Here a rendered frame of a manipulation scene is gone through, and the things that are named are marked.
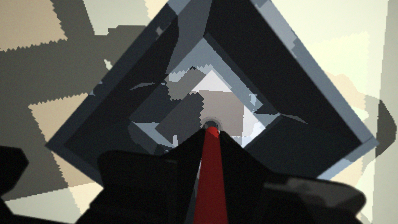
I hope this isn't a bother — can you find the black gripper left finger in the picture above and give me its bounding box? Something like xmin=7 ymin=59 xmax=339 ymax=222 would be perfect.
xmin=97 ymin=128 xmax=206 ymax=224

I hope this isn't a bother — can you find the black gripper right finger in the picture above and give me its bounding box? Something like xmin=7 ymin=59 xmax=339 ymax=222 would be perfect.
xmin=219 ymin=131 xmax=367 ymax=224

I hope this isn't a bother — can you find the red peg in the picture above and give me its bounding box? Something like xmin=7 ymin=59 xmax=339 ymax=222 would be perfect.
xmin=193 ymin=127 xmax=228 ymax=224

